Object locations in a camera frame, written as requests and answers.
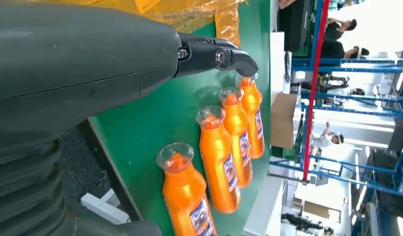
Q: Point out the green plastic crate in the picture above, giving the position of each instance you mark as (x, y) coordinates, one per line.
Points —
(286, 153)

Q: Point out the red metal pole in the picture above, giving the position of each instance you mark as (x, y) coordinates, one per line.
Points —
(313, 88)

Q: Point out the black background machine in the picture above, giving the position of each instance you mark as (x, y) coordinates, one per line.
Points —
(325, 83)

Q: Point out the background person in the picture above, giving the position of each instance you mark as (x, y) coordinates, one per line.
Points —
(326, 140)
(333, 50)
(335, 31)

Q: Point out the yellow taped cardboard mat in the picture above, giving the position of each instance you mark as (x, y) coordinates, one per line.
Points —
(188, 9)

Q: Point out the white table leg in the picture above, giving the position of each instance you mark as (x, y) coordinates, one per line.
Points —
(103, 208)

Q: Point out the white desk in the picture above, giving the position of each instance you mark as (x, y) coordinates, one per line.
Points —
(277, 58)

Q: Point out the blue metal shelf rack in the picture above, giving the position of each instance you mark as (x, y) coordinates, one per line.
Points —
(351, 61)

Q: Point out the brown cardboard box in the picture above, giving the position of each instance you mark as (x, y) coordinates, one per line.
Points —
(282, 120)

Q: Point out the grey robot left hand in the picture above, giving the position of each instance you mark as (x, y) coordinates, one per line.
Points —
(74, 58)

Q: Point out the orange detergent bottle clear cap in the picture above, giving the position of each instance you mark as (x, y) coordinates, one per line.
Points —
(185, 195)
(251, 104)
(235, 127)
(217, 163)

